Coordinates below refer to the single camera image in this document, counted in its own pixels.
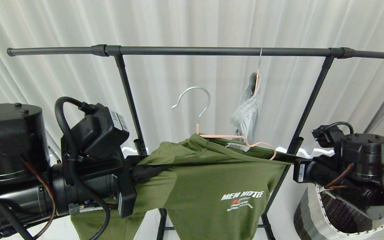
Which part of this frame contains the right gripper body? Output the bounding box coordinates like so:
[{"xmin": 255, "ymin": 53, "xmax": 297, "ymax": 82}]
[{"xmin": 294, "ymin": 157, "xmax": 384, "ymax": 219}]

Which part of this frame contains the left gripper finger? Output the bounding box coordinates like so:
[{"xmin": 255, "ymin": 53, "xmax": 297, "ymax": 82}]
[{"xmin": 132, "ymin": 163, "xmax": 174, "ymax": 184}]

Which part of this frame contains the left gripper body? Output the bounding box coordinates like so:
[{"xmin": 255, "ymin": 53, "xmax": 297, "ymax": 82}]
[{"xmin": 0, "ymin": 155, "xmax": 137, "ymax": 235}]

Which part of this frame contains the green garment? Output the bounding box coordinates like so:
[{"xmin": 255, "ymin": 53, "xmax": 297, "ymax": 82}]
[{"xmin": 70, "ymin": 133, "xmax": 299, "ymax": 240}]

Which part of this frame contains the pink clothes hanger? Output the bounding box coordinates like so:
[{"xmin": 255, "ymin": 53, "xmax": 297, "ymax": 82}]
[
  {"xmin": 172, "ymin": 87, "xmax": 277, "ymax": 160},
  {"xmin": 253, "ymin": 48, "xmax": 262, "ymax": 95}
]

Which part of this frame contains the white laundry basket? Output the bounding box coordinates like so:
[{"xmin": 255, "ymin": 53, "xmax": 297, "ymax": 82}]
[{"xmin": 294, "ymin": 185, "xmax": 384, "ymax": 240}]

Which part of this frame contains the black clothes rack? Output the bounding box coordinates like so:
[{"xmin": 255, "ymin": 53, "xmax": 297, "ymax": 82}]
[{"xmin": 7, "ymin": 44, "xmax": 384, "ymax": 240}]

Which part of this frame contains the white curtain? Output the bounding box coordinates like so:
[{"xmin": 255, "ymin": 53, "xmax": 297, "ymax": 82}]
[{"xmin": 0, "ymin": 0, "xmax": 384, "ymax": 157}]

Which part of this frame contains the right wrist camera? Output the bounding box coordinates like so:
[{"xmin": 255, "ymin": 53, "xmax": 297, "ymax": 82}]
[{"xmin": 312, "ymin": 125, "xmax": 346, "ymax": 149}]

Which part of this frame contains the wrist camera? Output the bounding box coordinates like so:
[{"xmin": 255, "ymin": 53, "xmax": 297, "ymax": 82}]
[
  {"xmin": 312, "ymin": 125, "xmax": 346, "ymax": 149},
  {"xmin": 61, "ymin": 103, "xmax": 130, "ymax": 160}
]

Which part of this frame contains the black cable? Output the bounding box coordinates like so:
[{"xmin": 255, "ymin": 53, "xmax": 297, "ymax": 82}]
[
  {"xmin": 324, "ymin": 121, "xmax": 355, "ymax": 135},
  {"xmin": 0, "ymin": 97, "xmax": 111, "ymax": 240}
]

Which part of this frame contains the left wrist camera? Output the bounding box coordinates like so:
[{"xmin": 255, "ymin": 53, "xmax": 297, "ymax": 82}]
[{"xmin": 61, "ymin": 103, "xmax": 130, "ymax": 160}]

